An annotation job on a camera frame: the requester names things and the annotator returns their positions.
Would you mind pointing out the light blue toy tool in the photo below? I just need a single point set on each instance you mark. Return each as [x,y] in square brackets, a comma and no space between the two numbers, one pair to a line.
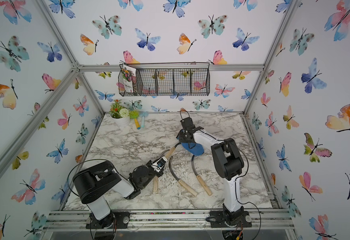
[143,116]

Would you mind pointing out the aluminium front rail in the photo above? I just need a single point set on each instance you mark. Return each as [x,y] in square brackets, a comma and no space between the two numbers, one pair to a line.
[150,220]

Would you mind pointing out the sickle wooden handle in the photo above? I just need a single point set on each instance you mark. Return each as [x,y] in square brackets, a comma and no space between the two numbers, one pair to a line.
[199,178]
[155,185]
[167,155]
[180,181]

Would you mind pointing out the green yellow toy brush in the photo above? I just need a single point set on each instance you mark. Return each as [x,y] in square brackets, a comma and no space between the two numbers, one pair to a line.
[134,116]

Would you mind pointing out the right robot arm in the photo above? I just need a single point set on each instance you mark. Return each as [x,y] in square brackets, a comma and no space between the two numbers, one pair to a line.
[226,155]

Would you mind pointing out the colourful booklet in basket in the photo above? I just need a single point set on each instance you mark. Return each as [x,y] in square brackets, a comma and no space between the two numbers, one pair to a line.
[128,78]

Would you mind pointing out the blue rag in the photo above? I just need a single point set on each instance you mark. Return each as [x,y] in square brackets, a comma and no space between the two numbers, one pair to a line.
[193,148]

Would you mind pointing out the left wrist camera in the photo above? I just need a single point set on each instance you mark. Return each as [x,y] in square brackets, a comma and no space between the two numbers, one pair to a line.
[159,164]

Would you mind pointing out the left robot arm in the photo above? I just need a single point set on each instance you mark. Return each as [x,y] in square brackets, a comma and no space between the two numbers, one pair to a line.
[94,182]

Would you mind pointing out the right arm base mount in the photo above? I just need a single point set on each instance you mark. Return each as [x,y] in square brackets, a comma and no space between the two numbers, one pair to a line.
[225,218]

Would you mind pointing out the black wire basket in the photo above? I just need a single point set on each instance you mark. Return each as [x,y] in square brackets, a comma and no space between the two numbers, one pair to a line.
[168,79]

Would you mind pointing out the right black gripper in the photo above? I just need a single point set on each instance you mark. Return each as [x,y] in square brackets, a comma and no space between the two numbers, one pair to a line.
[180,135]

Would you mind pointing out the potted artificial plant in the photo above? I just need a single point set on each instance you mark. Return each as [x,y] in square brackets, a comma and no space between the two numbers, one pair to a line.
[120,114]

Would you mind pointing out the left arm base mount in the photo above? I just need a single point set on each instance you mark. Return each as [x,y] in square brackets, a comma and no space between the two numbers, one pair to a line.
[114,220]

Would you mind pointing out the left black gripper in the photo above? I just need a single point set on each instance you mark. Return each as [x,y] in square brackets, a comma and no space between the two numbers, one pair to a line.
[148,165]

